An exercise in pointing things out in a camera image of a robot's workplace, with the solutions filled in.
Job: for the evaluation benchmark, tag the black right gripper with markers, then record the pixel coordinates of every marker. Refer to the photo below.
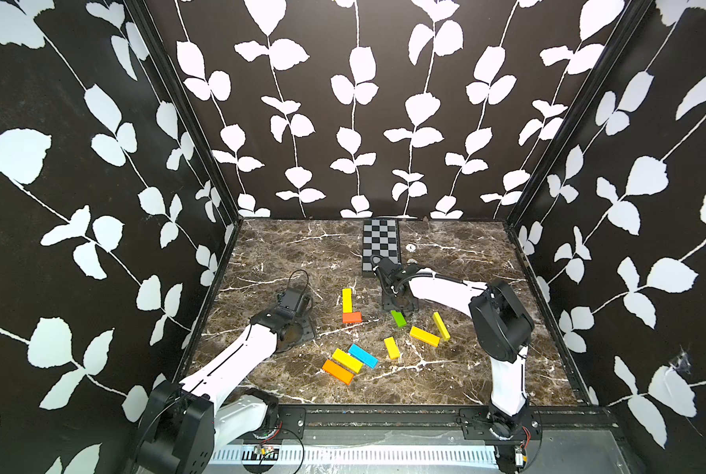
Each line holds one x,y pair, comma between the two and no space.
386,304

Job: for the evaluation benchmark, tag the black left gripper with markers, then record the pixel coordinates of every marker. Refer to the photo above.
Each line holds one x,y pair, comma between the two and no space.
308,327

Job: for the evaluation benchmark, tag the green block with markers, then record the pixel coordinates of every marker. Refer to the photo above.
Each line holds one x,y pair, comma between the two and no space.
399,319

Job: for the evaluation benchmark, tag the yellow stroke block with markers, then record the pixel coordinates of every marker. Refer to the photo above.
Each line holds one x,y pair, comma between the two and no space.
347,300

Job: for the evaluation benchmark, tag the red block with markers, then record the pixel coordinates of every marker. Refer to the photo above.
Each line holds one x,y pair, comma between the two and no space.
352,318

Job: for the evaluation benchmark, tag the long yellow block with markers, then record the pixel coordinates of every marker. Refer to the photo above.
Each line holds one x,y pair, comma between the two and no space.
424,336

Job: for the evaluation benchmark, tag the small yellow block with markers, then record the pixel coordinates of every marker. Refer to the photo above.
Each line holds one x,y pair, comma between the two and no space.
392,348

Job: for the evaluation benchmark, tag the cyan block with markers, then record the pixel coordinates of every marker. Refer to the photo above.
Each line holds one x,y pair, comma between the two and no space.
363,356

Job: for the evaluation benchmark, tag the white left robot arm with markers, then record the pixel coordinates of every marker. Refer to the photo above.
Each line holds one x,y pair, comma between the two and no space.
186,422

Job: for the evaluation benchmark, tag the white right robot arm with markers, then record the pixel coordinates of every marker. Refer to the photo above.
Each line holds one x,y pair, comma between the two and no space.
502,325

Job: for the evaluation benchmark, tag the dark yellow block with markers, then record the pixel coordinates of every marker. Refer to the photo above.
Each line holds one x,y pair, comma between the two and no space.
441,326

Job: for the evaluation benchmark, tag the checkered board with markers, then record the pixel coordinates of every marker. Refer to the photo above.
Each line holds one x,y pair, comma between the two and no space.
380,238

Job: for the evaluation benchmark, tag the yellow block beside orange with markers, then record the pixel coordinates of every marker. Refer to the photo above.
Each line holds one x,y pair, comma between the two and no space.
347,361

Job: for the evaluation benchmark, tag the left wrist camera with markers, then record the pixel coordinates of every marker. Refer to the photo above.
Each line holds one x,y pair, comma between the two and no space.
296,301

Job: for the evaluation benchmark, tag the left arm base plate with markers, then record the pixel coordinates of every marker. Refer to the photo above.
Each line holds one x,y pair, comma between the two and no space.
284,422

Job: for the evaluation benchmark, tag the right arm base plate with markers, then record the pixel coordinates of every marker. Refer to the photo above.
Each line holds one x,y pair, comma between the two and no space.
495,427

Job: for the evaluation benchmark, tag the white perforated rail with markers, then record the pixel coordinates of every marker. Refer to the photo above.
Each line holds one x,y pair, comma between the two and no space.
294,455

